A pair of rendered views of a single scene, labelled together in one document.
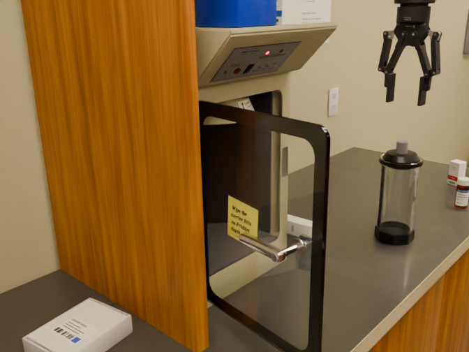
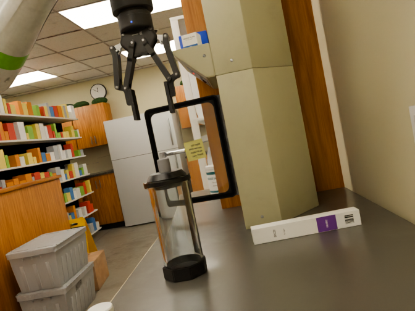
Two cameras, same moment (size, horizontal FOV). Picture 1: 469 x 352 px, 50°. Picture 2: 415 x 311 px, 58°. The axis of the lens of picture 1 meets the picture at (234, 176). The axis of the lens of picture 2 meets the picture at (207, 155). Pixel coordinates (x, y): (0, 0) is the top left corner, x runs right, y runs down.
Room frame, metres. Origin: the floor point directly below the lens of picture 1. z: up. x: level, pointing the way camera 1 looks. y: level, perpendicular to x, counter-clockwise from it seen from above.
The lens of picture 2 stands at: (1.96, -0.87, 1.24)
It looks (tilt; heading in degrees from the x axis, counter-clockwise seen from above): 3 degrees down; 143
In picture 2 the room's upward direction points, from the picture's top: 11 degrees counter-clockwise
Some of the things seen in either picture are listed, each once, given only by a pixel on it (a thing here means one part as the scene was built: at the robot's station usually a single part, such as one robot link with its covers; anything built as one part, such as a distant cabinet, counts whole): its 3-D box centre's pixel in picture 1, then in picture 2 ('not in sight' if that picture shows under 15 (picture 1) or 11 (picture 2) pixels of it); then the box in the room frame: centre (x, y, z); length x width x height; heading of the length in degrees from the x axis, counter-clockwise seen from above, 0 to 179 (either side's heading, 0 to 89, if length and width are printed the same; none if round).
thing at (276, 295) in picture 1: (252, 229); (189, 152); (0.76, -0.03, 1.19); 0.30 x 0.01 x 0.40; 40
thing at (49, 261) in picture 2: not in sight; (53, 258); (-1.36, -0.13, 0.49); 0.60 x 0.42 x 0.33; 137
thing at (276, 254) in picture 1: (270, 244); not in sight; (0.68, -0.05, 1.20); 0.10 x 0.05 x 0.03; 40
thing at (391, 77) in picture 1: (390, 87); (169, 97); (1.26, -0.40, 1.34); 0.03 x 0.01 x 0.07; 137
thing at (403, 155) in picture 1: (401, 154); (165, 173); (1.23, -0.43, 1.18); 0.09 x 0.09 x 0.07
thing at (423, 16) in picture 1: (412, 26); (138, 35); (1.23, -0.43, 1.49); 0.08 x 0.07 x 0.09; 47
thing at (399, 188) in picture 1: (397, 196); (176, 223); (1.23, -0.43, 1.06); 0.11 x 0.11 x 0.21
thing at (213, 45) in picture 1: (266, 52); (199, 71); (0.96, -0.06, 1.46); 0.32 x 0.11 x 0.10; 137
